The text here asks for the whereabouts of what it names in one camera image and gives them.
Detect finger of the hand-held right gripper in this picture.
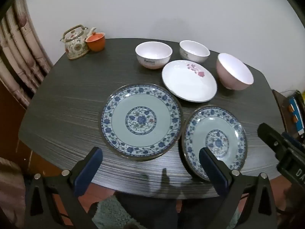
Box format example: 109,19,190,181
282,131,305,149
257,123,287,159

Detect wooden cabinet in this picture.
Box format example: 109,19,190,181
0,81,28,159

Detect blue box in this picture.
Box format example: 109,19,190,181
287,97,305,137

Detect orange lidded cup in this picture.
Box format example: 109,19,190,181
85,32,106,52

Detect beige patterned curtain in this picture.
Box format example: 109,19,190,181
0,0,54,110

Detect floral ceramic teapot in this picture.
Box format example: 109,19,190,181
60,24,97,60

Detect wooden shelf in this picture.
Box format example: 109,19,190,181
272,89,305,140

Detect white plate with pink roses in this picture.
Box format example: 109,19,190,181
162,60,218,102

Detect small blue floral plate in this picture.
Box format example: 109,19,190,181
181,105,247,181

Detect white bowl with pink band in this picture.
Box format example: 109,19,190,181
135,41,173,70

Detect person's legs in dark pants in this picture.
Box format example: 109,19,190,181
116,192,231,229

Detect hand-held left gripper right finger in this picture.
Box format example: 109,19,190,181
199,147,278,229

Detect large blue floral plate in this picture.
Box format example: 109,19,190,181
99,84,184,161

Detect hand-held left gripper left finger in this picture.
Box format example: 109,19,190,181
24,147,103,229

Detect grey pink cloth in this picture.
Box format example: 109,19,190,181
0,157,27,229

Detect white bowl with blue band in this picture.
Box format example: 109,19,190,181
179,40,210,63

